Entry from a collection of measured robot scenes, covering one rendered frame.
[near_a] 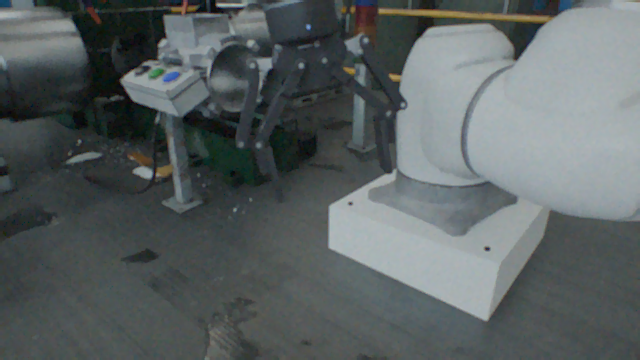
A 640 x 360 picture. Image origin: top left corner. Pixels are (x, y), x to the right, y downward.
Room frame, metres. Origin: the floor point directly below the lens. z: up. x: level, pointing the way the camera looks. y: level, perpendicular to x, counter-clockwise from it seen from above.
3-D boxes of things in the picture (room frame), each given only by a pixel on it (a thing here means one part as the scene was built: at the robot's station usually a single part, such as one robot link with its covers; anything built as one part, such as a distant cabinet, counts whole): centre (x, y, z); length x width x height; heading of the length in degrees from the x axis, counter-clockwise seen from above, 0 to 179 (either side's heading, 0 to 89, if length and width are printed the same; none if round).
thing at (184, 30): (1.08, 0.29, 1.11); 0.12 x 0.11 x 0.07; 49
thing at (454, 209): (0.64, -0.22, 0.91); 0.22 x 0.18 x 0.06; 130
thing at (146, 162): (0.97, 0.42, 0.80); 0.21 x 0.05 x 0.01; 50
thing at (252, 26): (1.49, 0.27, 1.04); 0.41 x 0.25 x 0.25; 138
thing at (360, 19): (1.11, -0.12, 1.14); 0.06 x 0.06 x 0.04
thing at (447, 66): (0.62, -0.21, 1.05); 0.18 x 0.16 x 0.22; 27
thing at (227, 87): (1.05, 0.26, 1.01); 0.20 x 0.19 x 0.19; 49
